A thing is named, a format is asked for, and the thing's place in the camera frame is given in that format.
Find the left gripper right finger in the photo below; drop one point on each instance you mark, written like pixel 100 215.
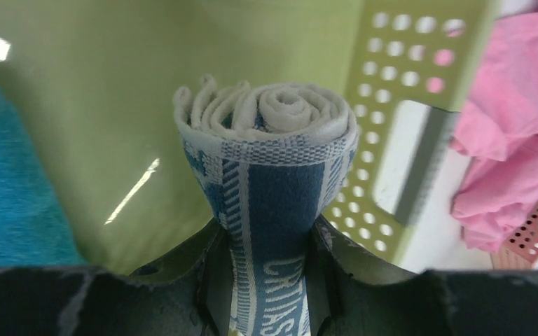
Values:
pixel 353 292

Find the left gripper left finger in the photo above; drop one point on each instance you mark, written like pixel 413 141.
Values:
pixel 187 291

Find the blue white patterned cloth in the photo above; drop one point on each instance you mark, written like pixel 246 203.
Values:
pixel 269 160

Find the blue towel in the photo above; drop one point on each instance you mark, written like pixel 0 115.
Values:
pixel 33 228

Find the green plastic basket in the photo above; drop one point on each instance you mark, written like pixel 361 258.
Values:
pixel 92 82

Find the pink plastic basket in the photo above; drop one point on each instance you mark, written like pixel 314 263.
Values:
pixel 533 232

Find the pink towel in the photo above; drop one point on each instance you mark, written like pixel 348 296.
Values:
pixel 498 130

